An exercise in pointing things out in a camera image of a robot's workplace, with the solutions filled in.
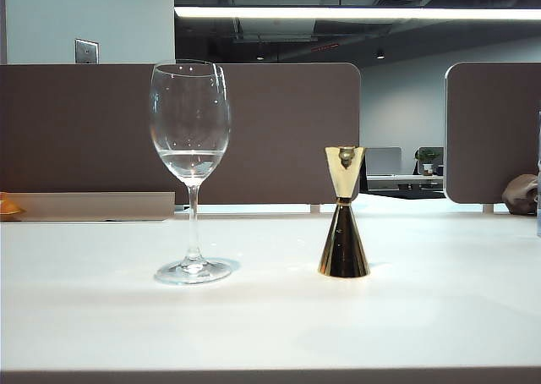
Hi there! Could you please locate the gold double-cone jigger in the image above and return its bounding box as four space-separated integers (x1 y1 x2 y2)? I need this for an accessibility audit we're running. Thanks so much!
317 145 372 278

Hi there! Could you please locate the clear stemmed wine glass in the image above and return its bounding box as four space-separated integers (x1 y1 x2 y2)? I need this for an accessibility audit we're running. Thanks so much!
148 58 233 286

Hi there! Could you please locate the wide brown desk partition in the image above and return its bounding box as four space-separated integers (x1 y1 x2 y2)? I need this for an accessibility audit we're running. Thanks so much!
0 62 362 206

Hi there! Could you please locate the black office chair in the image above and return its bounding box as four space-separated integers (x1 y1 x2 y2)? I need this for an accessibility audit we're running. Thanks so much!
358 151 369 195

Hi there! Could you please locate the white background desk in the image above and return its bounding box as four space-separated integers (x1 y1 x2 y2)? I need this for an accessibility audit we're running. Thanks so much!
365 173 445 191

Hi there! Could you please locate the small potted green plant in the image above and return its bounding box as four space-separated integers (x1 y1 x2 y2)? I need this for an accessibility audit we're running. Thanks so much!
414 147 441 177

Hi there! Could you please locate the long white ceiling light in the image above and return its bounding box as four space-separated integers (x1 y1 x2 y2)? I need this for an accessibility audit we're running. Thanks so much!
173 5 541 21

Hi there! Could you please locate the crumpled brown bag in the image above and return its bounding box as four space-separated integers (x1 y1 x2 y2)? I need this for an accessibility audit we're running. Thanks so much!
501 173 541 216

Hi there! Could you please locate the orange round object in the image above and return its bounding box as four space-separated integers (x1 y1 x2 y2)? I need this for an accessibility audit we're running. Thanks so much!
0 192 26 221

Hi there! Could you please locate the beige cable tray rail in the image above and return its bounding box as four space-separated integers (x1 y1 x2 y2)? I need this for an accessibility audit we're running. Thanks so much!
0 190 177 222

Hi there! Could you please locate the grey wall switch plate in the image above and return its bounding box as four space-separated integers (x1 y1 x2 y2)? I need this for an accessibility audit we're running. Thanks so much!
74 38 100 65

